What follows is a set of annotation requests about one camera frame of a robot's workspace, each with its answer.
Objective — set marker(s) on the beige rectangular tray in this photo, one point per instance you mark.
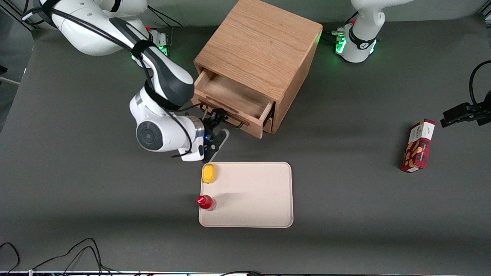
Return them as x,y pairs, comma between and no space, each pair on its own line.
253,195

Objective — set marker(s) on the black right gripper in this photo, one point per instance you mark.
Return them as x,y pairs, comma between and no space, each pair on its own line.
210,124

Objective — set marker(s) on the oak wooden drawer cabinet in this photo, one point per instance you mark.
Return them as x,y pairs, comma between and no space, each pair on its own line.
264,46

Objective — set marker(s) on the yellow lemon toy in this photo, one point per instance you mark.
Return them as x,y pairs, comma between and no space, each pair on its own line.
208,173

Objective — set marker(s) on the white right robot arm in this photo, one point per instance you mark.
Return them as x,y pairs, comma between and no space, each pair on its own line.
111,34

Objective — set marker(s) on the red snack box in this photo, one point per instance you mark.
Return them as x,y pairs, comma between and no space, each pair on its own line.
419,145

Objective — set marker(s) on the red capped small bottle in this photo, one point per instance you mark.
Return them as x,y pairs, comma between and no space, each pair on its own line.
206,202

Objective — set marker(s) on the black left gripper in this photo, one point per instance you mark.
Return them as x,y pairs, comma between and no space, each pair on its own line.
487,102

